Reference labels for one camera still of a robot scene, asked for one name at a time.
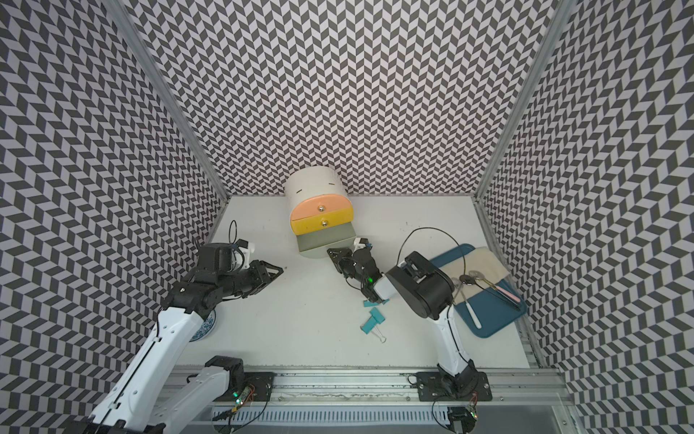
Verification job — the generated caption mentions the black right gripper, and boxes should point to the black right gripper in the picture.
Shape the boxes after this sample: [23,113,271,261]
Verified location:
[325,248,366,286]

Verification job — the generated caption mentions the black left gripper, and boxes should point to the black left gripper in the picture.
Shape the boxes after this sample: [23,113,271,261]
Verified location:
[219,259,285,298]

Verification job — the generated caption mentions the pale green bottom drawer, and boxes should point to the pale green bottom drawer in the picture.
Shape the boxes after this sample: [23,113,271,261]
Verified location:
[296,222,356,259]

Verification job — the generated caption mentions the yellow drawer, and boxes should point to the yellow drawer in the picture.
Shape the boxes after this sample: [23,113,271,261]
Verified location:
[290,208,354,235]

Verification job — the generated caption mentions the green binder clip top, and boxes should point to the green binder clip top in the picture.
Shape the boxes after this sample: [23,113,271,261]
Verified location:
[363,300,390,307]

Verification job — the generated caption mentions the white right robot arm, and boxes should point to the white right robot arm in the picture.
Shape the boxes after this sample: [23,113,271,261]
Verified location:
[327,238,478,384]

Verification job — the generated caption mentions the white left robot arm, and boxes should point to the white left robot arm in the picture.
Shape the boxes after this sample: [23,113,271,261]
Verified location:
[65,240,284,433]

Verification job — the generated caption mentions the white round drawer cabinet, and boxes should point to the white round drawer cabinet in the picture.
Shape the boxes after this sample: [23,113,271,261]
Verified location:
[285,166,349,214]

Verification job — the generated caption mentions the green binder clip centre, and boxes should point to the green binder clip centre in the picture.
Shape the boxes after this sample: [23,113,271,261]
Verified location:
[370,307,385,324]

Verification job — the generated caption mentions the blue patterned bowl near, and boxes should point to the blue patterned bowl near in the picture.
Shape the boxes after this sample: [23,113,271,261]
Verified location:
[190,310,217,343]

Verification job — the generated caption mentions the metal spoons on cloth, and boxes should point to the metal spoons on cloth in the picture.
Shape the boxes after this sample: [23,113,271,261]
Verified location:
[457,271,516,330]

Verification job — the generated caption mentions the beige cloth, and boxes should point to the beige cloth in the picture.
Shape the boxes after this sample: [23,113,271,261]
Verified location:
[443,248,511,305]

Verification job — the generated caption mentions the teal cutting board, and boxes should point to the teal cutting board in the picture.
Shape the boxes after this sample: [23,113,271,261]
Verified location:
[431,244,528,338]

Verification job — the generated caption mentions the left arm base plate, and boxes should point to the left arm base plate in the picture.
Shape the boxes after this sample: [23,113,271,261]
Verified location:
[214,372,276,403]

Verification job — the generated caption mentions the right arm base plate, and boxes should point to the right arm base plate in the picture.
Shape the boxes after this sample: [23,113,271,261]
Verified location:
[414,372,493,403]

